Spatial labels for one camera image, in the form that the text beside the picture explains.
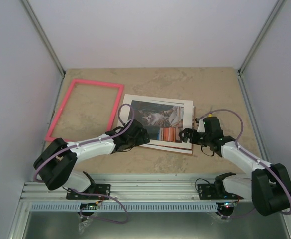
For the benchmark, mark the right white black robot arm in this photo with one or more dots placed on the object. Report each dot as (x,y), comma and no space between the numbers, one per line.
(267,186)

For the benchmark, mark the right aluminium corner post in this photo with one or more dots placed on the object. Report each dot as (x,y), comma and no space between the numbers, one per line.
(260,37)

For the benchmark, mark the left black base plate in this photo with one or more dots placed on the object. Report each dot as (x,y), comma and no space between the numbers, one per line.
(103,189)

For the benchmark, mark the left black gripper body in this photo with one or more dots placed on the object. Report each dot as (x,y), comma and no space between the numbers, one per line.
(133,143)

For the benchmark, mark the aluminium rail base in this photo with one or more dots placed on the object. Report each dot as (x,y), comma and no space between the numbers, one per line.
(129,188)

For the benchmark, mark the aluminium corner post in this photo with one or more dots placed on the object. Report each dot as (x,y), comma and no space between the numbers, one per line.
(260,37)
(42,35)

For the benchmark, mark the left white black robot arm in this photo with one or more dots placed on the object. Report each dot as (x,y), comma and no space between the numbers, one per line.
(56,164)

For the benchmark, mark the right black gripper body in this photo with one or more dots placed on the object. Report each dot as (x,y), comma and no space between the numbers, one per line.
(204,142)

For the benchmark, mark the grey slotted cable duct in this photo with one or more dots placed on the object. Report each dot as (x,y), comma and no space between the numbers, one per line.
(130,207)

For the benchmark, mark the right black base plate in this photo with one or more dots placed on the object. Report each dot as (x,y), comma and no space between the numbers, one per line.
(208,192)

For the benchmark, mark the white passe-partout mat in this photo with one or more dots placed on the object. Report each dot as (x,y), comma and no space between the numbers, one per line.
(188,116)

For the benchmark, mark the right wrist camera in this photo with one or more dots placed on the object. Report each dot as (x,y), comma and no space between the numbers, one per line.
(200,124)

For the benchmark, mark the left aluminium corner post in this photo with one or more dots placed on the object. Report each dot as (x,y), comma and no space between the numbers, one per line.
(42,35)

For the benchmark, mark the clear plastic bag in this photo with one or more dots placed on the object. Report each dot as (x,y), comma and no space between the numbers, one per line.
(83,224)

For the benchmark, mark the cat and books photo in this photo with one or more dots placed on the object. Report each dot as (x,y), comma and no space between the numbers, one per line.
(163,122)

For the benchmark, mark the yellow handled screwdriver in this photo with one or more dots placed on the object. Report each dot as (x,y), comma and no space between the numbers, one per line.
(210,111)

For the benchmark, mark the pink wooden photo frame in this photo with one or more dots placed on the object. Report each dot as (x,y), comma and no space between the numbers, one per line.
(58,112)

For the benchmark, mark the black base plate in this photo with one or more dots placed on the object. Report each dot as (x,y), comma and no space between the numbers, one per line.
(208,192)
(103,189)

